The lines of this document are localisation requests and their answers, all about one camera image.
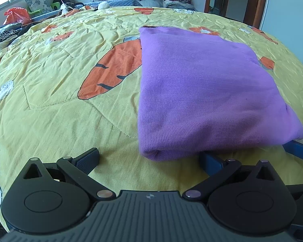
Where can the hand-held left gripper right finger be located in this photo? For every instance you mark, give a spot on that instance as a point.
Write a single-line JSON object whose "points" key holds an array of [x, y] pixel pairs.
{"points": [[212, 162]]}

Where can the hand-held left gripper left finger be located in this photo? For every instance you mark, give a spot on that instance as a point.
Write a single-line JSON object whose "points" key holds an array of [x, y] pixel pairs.
{"points": [[87, 158]]}

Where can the purple sweater with red collar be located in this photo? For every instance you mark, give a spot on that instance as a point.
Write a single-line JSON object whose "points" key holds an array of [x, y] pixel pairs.
{"points": [[204, 93]]}

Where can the dark patterned clothes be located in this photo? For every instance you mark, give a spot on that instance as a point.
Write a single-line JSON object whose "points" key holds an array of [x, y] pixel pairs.
{"points": [[5, 32]]}

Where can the yellow carrot print quilt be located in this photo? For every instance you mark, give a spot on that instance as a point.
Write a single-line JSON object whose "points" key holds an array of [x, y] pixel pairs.
{"points": [[53, 93]]}

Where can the white wardrobe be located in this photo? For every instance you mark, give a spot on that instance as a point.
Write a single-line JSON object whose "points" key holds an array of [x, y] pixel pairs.
{"points": [[287, 10]]}

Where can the white fluffy ball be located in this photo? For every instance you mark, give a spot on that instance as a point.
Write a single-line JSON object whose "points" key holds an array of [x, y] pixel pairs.
{"points": [[104, 5]]}

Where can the green plastic chair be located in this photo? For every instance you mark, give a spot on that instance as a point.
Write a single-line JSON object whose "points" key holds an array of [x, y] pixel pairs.
{"points": [[56, 5]]}

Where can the orange plastic bag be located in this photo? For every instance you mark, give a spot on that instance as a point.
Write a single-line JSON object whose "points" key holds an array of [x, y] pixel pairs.
{"points": [[16, 16]]}

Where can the blue quilted blanket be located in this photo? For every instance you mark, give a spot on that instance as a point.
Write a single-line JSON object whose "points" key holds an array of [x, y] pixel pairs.
{"points": [[121, 2]]}

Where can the grey floral pillow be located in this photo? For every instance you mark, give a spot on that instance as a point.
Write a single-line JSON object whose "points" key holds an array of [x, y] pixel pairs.
{"points": [[39, 1]]}

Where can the wooden door frame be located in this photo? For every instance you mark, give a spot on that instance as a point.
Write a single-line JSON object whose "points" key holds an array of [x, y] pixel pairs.
{"points": [[258, 5]]}

